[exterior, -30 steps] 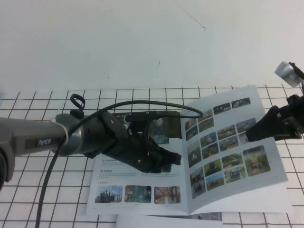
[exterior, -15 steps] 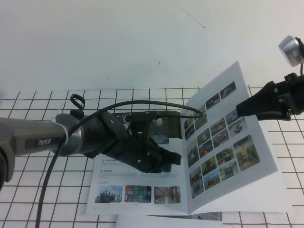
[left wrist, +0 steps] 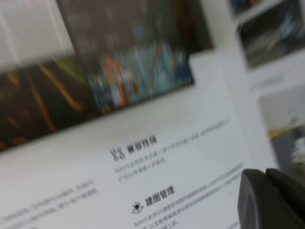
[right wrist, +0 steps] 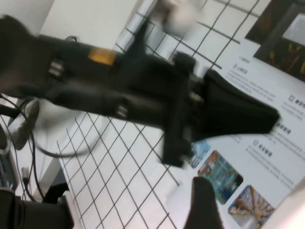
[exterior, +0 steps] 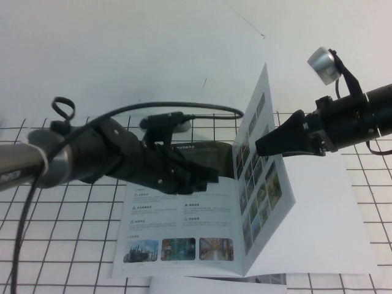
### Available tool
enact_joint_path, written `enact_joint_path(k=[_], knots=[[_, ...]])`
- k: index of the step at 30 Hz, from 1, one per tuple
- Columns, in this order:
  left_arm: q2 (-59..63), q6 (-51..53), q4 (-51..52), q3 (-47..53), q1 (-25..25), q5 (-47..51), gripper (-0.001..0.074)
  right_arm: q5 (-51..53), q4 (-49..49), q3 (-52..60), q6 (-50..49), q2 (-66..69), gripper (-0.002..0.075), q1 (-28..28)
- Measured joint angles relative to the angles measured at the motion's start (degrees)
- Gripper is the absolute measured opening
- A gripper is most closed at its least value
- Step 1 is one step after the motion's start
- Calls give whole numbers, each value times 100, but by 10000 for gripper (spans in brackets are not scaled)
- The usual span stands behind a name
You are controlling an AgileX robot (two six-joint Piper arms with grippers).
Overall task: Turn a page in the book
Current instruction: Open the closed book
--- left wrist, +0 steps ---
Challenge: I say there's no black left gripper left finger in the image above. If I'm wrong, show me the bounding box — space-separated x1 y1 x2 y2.
237 168 290 229

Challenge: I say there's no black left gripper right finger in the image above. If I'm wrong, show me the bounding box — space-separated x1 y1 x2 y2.
265 168 305 229

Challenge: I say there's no white picture booklet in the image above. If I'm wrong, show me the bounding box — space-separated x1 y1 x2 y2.
0 0 305 229

